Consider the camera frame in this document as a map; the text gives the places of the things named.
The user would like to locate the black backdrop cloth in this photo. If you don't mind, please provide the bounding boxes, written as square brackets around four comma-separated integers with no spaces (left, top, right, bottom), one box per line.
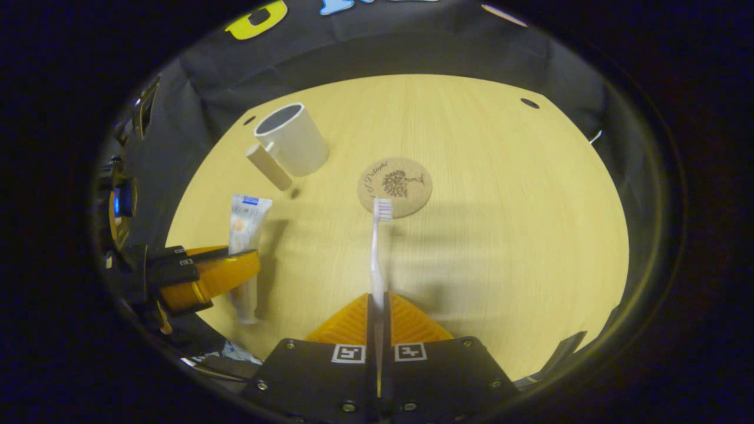
[100,0,649,366]

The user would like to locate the white cup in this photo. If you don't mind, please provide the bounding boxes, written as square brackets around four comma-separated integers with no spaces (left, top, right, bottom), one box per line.
[245,102,330,192]

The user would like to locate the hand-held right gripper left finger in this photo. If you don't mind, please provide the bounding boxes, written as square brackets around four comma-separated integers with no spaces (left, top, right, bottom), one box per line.
[242,293,378,422]

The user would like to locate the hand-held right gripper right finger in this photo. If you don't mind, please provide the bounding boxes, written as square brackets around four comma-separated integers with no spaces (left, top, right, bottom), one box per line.
[380,291,519,422]

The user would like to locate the white toothpaste tube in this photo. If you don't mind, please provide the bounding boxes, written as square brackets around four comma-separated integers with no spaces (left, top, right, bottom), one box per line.
[227,194,273,326]

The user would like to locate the pale pink toothbrush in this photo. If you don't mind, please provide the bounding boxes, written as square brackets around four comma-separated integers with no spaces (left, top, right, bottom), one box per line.
[369,197,394,316]

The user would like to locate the round cork coaster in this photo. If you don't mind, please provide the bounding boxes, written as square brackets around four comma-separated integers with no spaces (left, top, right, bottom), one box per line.
[357,157,434,220]

